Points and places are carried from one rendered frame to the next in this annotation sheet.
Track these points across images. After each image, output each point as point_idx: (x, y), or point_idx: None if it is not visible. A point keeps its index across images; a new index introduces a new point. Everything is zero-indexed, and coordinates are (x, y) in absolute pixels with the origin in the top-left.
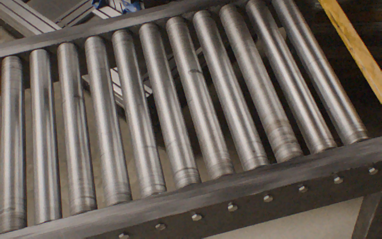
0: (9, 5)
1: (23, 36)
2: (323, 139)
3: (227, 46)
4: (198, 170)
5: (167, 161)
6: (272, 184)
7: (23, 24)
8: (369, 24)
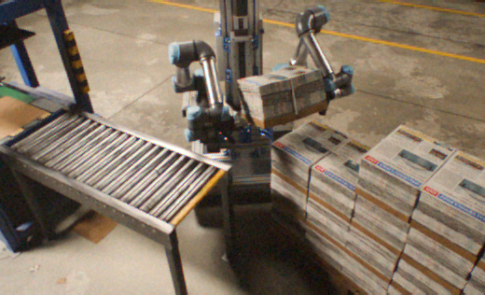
0: None
1: None
2: (153, 211)
3: (255, 191)
4: (196, 232)
5: (190, 220)
6: (126, 211)
7: None
8: (295, 217)
